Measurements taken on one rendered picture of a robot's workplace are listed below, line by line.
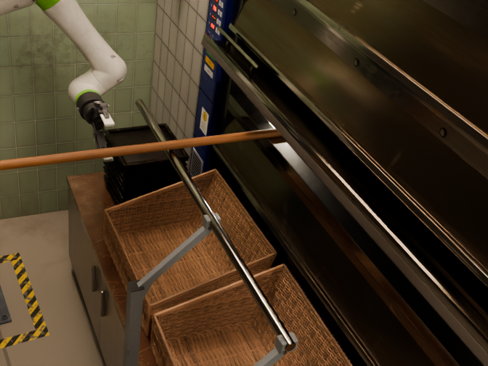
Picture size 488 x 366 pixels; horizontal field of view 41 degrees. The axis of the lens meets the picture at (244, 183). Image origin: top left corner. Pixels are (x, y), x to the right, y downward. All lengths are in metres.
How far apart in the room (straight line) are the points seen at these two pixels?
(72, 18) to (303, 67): 0.81
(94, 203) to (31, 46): 0.83
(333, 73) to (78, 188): 1.45
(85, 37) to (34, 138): 1.23
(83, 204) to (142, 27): 0.98
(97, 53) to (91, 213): 0.77
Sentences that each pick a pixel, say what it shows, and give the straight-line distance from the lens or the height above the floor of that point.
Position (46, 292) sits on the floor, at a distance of 3.31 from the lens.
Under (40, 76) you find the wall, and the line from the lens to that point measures 3.32.
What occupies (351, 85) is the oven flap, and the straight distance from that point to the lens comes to 1.86.
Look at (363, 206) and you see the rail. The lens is 1.60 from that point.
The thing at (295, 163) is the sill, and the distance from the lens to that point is 2.19.
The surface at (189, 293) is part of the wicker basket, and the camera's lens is 2.24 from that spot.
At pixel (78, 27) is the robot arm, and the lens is 2.33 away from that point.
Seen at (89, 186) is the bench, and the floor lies 0.58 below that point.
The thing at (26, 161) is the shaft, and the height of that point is 1.20.
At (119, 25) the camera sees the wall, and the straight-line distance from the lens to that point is 3.29.
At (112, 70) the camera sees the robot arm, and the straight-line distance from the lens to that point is 2.38.
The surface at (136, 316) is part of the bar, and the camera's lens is 2.04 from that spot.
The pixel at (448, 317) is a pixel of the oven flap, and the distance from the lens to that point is 1.43.
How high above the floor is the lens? 2.33
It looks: 34 degrees down
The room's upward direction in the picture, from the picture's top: 10 degrees clockwise
